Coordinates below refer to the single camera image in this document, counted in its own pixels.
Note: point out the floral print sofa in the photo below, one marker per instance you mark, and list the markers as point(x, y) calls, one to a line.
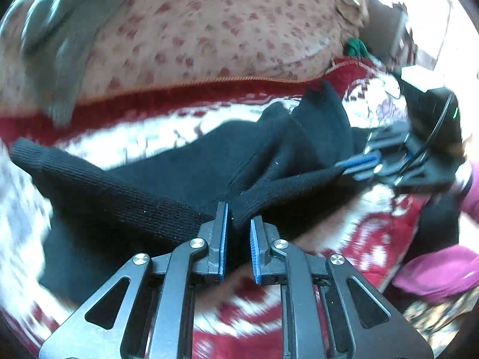
point(224, 26)

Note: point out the black knit pants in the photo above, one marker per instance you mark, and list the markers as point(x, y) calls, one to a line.
point(149, 179)

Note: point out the grey fleece jacket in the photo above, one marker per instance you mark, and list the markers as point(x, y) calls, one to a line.
point(56, 45)

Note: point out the person's right forearm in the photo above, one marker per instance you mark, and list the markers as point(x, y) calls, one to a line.
point(469, 198)

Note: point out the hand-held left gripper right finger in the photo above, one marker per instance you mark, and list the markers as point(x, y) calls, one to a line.
point(256, 246)

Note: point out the red and white floral blanket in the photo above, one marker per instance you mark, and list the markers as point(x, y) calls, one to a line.
point(131, 134)

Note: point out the green cloth item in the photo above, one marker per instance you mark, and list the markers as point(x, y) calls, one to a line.
point(355, 46)

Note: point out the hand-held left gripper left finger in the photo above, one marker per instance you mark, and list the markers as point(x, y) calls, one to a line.
point(223, 239)

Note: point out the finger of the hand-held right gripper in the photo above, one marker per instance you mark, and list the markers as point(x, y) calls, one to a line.
point(391, 134)
point(359, 163)

